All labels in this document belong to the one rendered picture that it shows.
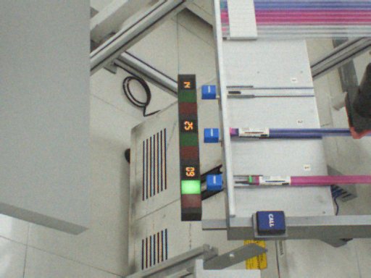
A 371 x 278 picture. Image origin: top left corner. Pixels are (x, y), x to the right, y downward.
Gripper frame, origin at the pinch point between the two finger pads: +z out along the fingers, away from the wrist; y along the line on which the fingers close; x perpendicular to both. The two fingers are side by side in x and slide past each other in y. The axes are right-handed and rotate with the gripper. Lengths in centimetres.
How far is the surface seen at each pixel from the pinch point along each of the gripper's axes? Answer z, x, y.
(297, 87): 0.3, 10.8, 11.9
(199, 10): 91, 25, 124
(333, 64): 38, -10, 49
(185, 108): 1.2, 34.8, 7.3
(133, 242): 67, 49, 7
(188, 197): 1.1, 34.5, -13.8
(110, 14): 51, 58, 83
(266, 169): 0.4, 19.2, -8.1
